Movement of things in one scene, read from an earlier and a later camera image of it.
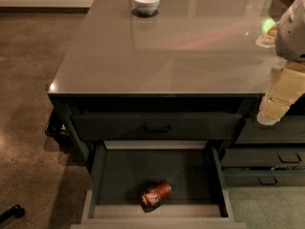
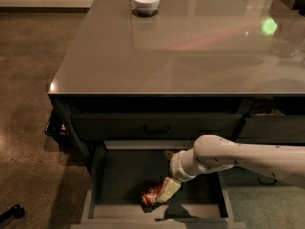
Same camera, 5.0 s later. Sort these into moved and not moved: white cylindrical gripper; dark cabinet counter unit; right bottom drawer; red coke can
Moved: white cylindrical gripper
Not moved: dark cabinet counter unit; red coke can; right bottom drawer
